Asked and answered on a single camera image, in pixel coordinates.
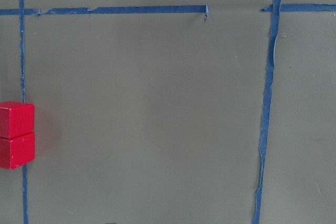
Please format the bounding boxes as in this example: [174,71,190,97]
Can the red block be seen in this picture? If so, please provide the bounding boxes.
[1,101,35,139]
[0,133,35,169]

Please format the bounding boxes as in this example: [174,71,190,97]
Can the torn horizontal blue tape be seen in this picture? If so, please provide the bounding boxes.
[0,5,210,19]

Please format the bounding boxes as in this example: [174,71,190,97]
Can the short horizontal blue tape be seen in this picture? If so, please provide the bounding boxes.
[260,3,336,13]

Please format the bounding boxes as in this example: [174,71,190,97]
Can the wrinkled vertical blue tape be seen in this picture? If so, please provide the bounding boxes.
[251,0,281,224]

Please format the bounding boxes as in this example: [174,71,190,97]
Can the centre vertical blue tape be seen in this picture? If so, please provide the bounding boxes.
[19,0,29,224]

